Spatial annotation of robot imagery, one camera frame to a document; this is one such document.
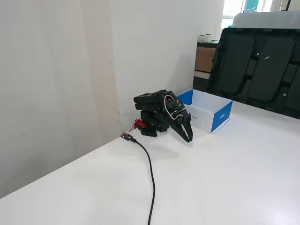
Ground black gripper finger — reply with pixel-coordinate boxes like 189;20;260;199
183;119;194;142
169;121;190;143

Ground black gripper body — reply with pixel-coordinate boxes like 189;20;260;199
169;108;191;125

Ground blue and white cardboard box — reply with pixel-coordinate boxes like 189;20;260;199
177;89;233;134

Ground red table clamp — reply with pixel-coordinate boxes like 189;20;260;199
132;119;148;130

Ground small controller circuit board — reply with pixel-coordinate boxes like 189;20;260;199
120;132;135;142

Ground black plastic moulded tray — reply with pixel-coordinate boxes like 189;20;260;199
206;27;300;120

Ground translucent white storage bin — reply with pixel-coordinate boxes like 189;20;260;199
232;10;300;30

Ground pink and white servo wire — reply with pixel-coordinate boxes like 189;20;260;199
163;94;179;120

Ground black power cable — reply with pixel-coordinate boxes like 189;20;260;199
130;136;156;225

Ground thin red white wires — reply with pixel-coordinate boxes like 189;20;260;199
125;123;138;135

